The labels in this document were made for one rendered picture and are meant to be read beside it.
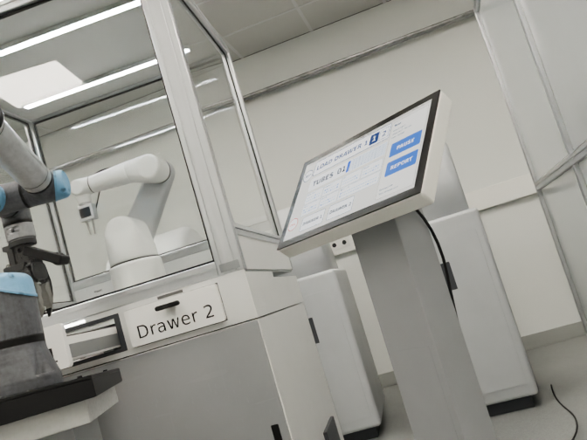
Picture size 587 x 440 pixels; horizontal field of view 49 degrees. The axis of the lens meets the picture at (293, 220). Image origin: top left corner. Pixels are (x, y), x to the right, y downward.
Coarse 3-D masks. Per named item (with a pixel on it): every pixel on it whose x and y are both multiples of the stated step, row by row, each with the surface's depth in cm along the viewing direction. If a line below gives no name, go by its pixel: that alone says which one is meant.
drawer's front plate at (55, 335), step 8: (48, 328) 158; (56, 328) 158; (64, 328) 159; (48, 336) 158; (56, 336) 158; (64, 336) 158; (48, 344) 158; (56, 344) 158; (64, 344) 157; (56, 352) 157; (64, 352) 157; (56, 360) 157; (64, 360) 157; (72, 360) 158; (64, 368) 157
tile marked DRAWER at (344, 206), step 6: (348, 198) 161; (336, 204) 163; (342, 204) 161; (348, 204) 159; (330, 210) 164; (336, 210) 162; (342, 210) 159; (348, 210) 157; (330, 216) 163; (336, 216) 160
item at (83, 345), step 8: (112, 328) 189; (72, 336) 165; (80, 336) 170; (88, 336) 174; (96, 336) 178; (104, 336) 182; (112, 336) 187; (72, 344) 164; (80, 344) 168; (88, 344) 172; (96, 344) 176; (104, 344) 181; (112, 344) 185; (120, 344) 190; (72, 352) 162; (80, 352) 167; (88, 352) 171; (96, 352) 175
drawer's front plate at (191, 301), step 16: (208, 288) 186; (160, 304) 187; (192, 304) 186; (208, 304) 185; (128, 320) 189; (144, 320) 188; (160, 320) 187; (176, 320) 186; (192, 320) 186; (208, 320) 185; (160, 336) 187
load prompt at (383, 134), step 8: (384, 128) 165; (368, 136) 170; (376, 136) 166; (384, 136) 163; (352, 144) 174; (360, 144) 171; (368, 144) 167; (336, 152) 179; (344, 152) 175; (352, 152) 172; (360, 152) 168; (328, 160) 180; (336, 160) 177; (344, 160) 173; (320, 168) 182
